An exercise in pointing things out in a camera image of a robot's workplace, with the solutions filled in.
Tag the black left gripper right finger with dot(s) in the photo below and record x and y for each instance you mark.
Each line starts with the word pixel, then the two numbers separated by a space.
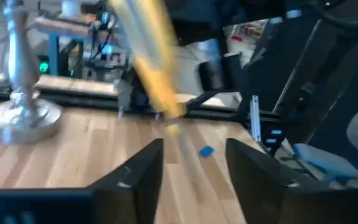
pixel 253 186

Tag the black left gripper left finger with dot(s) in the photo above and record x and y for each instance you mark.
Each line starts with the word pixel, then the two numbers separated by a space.
pixel 132 193

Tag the blue eraser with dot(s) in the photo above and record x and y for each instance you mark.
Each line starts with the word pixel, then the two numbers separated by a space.
pixel 206 151

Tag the black box blue labels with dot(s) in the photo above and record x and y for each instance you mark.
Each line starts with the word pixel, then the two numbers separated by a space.
pixel 273 132

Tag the silver table lamp white shade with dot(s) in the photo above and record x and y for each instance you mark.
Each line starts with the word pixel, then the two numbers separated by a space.
pixel 23 118

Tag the black computer green light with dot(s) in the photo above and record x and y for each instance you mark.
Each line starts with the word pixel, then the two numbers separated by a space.
pixel 43 67

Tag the wooden workbench blue legs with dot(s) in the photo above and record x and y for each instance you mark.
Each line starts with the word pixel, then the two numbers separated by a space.
pixel 73 26

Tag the silver metal bracket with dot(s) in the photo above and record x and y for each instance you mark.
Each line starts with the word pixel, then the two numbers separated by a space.
pixel 255 118

